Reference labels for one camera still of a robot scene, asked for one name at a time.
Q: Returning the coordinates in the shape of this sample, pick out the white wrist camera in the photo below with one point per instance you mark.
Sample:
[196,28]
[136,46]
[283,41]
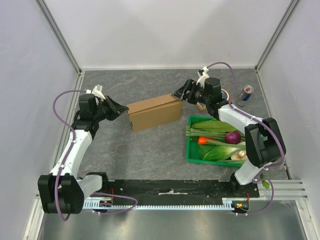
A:
[97,92]
[202,76]

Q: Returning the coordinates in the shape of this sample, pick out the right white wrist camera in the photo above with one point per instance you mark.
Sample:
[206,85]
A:
[202,76]

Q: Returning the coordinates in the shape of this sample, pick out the brown cardboard box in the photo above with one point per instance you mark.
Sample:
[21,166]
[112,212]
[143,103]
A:
[153,112]

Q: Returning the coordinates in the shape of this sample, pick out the beige mushroom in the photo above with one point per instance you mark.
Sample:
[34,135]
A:
[240,154]

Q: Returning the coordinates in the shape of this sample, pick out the purple onion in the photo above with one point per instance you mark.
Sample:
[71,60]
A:
[233,138]

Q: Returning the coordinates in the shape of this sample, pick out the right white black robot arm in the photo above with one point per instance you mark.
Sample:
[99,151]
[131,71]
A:
[263,140]

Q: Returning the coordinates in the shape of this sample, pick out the aluminium frame post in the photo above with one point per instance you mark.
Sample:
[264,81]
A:
[58,34]
[293,4]

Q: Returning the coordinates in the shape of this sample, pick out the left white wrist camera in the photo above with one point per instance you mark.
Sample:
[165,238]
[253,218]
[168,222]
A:
[97,92]

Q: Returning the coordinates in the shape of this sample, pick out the orange blue rectangular box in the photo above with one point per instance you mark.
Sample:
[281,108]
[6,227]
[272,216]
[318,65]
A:
[201,106]

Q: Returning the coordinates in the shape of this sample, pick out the green plastic tray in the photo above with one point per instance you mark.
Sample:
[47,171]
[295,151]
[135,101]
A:
[197,157]

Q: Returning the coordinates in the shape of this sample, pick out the left aluminium frame post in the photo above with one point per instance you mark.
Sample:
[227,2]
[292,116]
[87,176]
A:
[58,34]

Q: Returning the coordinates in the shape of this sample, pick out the right aluminium frame post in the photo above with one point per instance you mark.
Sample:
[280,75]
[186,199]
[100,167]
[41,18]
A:
[293,4]

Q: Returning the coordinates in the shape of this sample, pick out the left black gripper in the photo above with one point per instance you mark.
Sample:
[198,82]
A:
[116,108]

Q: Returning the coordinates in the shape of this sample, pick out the grey slotted cable duct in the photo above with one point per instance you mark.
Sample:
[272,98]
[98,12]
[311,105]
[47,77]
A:
[97,204]

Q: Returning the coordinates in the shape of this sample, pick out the leafy green vegetable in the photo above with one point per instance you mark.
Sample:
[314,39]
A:
[215,152]

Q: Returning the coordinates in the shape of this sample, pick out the green bean bundle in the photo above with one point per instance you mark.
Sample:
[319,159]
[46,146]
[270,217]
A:
[191,132]

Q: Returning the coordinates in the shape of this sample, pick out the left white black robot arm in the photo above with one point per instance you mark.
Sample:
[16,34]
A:
[60,191]

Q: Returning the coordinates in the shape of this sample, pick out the blue silver drink can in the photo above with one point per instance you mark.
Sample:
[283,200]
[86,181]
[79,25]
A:
[245,95]

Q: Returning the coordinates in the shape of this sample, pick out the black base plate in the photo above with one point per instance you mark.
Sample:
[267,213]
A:
[203,187]

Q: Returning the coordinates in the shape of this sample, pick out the orange carrot piece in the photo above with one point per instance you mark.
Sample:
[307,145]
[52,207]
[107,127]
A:
[202,140]

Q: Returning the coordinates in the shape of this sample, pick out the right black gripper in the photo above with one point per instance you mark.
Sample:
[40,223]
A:
[190,89]

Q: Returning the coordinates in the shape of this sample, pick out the aluminium front rail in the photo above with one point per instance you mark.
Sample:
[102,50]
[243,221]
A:
[279,189]

